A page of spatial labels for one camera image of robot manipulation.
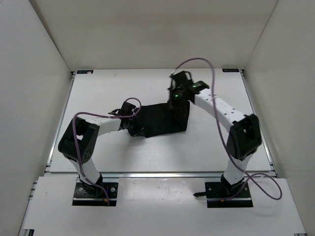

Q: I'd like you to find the black skirt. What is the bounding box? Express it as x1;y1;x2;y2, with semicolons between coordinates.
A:
134;101;190;138

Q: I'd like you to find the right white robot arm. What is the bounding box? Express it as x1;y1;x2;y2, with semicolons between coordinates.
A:
168;79;262;197

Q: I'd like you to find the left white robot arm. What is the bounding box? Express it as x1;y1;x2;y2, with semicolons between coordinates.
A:
58;117;145;197

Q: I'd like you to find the right blue corner sticker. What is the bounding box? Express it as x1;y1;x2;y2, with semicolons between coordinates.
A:
222;68;239;73

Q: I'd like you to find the blue corner sticker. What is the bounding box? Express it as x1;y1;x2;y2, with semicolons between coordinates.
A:
222;68;239;73
76;70;94;74

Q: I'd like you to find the left blue corner sticker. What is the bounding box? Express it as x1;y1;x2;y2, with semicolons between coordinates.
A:
76;70;94;74

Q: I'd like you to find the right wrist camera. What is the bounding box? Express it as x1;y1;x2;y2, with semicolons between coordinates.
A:
170;70;193;87

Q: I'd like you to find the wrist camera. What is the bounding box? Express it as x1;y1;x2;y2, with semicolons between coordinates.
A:
108;102;138;116
170;70;193;87

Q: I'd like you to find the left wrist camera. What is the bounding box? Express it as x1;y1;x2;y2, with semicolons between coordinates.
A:
108;102;138;116

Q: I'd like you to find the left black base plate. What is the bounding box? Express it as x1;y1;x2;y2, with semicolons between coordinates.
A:
72;179;119;207

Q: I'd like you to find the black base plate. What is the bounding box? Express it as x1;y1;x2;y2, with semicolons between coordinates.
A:
193;182;253;208
72;179;119;207

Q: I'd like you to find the aluminium front rail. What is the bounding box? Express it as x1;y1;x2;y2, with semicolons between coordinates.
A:
44;171;276;178

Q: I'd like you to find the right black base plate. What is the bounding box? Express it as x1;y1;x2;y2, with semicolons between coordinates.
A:
193;182;253;208

